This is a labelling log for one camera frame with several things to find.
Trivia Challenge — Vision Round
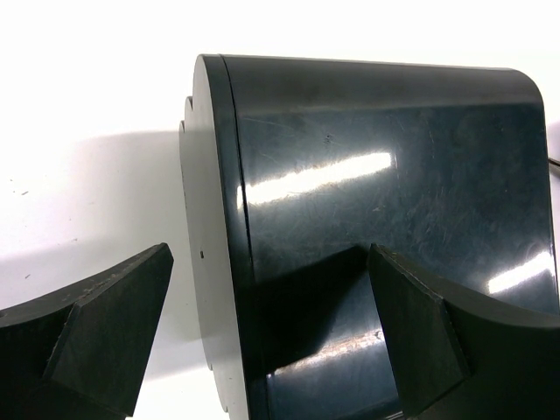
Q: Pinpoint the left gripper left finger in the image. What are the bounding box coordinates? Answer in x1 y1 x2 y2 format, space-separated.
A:
1 243 173 419

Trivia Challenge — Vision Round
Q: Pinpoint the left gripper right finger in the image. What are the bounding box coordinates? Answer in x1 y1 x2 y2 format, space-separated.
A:
368 244 559 419

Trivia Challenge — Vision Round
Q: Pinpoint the black drawer cabinet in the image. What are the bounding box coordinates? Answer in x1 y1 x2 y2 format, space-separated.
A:
179 55 559 419

